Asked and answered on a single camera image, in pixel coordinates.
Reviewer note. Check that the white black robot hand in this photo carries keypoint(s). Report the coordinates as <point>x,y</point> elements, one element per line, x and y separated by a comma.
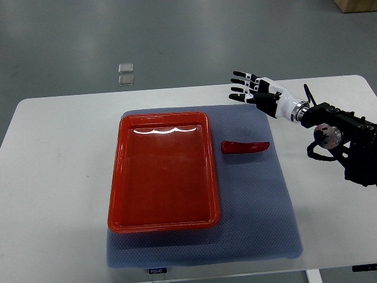
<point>268,96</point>

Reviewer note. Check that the red pepper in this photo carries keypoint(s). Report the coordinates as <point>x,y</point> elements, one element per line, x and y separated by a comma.
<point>232,147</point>

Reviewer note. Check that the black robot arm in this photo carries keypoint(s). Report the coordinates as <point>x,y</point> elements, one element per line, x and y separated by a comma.
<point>341,136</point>

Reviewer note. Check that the red plastic tray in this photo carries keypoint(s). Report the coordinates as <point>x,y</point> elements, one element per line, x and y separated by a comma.
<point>164,176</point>

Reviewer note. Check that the cardboard box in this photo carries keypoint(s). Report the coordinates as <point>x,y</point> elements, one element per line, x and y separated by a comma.
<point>354,6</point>

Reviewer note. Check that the blue-grey mesh mat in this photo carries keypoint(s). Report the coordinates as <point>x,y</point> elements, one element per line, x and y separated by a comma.
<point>257,220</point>

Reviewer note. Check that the upper floor plate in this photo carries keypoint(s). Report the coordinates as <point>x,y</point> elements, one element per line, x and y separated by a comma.
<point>125,68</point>

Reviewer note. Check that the white table leg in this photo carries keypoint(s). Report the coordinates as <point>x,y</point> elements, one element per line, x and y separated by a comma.
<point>313,276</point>

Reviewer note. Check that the black table control panel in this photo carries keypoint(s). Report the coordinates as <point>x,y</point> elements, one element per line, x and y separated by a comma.
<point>364,268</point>

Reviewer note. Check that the black table label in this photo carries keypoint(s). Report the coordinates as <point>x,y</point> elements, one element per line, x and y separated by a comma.
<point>157,271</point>

